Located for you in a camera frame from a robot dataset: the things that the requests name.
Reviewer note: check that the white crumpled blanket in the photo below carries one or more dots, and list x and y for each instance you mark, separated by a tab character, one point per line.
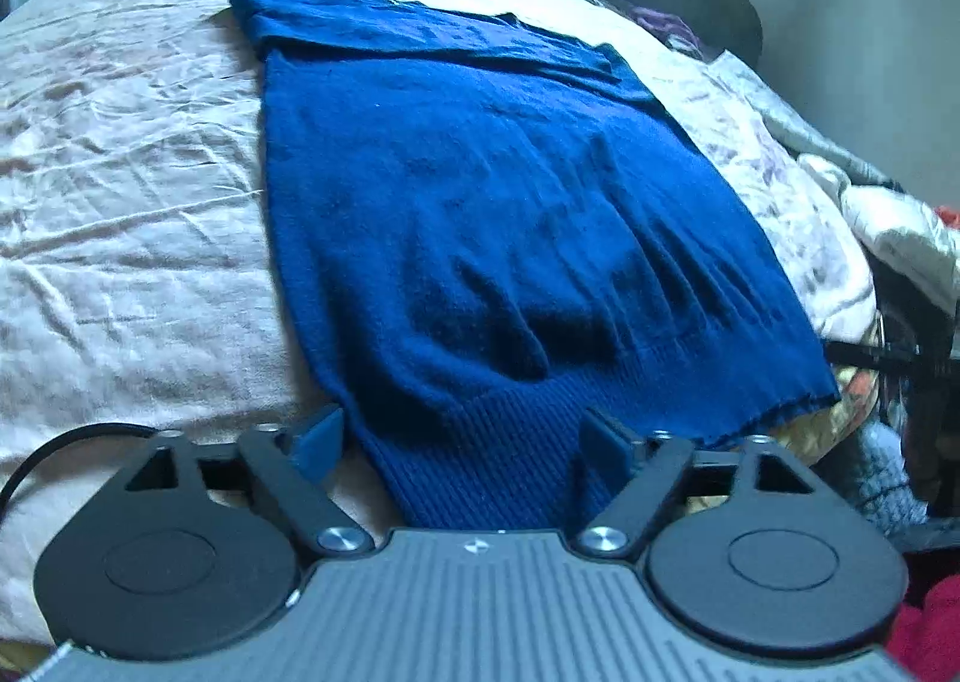
862	202

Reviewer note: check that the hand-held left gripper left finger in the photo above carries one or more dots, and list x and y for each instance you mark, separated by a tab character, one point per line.
319	443

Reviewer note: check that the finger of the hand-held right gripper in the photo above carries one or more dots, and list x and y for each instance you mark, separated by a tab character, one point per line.
874	353

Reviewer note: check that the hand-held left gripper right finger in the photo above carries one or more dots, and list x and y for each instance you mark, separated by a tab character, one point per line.
604	446

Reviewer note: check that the pink bed sheet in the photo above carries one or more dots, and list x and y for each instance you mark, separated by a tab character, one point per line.
127	187

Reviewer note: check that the red cloth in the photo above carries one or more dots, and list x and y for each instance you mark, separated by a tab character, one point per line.
930	629

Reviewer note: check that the blue knit sweater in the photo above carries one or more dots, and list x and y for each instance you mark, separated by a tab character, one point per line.
510	217

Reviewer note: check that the purple cloth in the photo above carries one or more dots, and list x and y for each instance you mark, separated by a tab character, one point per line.
664	26

